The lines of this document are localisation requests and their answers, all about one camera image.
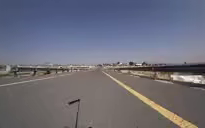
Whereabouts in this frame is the row of distant buildings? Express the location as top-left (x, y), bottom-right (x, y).
top-left (102, 60), bottom-right (150, 67)

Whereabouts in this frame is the grey asphalt road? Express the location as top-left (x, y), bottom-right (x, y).
top-left (0, 68), bottom-right (205, 128)

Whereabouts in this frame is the grey metal guardrail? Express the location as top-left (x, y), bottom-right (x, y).
top-left (9, 64), bottom-right (95, 76)

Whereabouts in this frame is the dark metal guardrail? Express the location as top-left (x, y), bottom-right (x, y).
top-left (104, 62), bottom-right (205, 82)

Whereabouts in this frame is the pale low building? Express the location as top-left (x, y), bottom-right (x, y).
top-left (0, 63), bottom-right (12, 73)

